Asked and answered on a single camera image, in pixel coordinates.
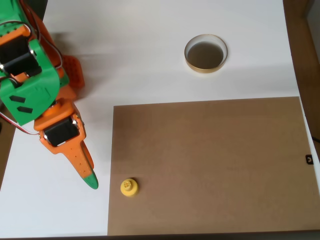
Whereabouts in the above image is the small yellow bottle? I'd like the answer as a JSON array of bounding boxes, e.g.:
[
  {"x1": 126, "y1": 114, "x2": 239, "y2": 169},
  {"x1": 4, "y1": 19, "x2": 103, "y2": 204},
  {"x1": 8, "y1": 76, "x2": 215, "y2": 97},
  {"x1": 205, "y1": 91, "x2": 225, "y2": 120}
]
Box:
[{"x1": 120, "y1": 177, "x2": 139, "y2": 199}]

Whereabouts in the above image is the orange robot base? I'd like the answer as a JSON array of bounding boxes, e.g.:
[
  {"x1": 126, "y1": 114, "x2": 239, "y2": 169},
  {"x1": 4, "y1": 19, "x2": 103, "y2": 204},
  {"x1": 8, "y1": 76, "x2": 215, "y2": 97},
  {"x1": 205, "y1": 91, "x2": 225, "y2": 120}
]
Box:
[{"x1": 58, "y1": 54, "x2": 85, "y2": 101}]

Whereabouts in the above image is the round gold-rimmed dish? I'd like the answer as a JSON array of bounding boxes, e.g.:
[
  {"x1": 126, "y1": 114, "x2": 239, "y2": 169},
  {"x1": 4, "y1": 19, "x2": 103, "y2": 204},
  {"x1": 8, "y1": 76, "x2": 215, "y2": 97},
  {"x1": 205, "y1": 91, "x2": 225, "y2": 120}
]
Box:
[{"x1": 184, "y1": 33, "x2": 229, "y2": 74}]

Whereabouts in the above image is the brown rectangular board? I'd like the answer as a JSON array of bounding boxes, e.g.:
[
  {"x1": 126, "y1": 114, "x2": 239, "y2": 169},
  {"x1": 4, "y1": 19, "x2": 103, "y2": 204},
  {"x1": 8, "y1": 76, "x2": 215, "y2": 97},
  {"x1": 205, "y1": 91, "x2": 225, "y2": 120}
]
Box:
[{"x1": 107, "y1": 96, "x2": 320, "y2": 236}]

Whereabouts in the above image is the white red black servo cable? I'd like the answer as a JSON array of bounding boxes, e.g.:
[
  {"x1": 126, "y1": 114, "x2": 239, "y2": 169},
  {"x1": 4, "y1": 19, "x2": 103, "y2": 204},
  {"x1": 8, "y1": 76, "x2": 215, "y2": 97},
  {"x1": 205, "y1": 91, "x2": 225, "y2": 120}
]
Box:
[{"x1": 0, "y1": 111, "x2": 41, "y2": 138}]

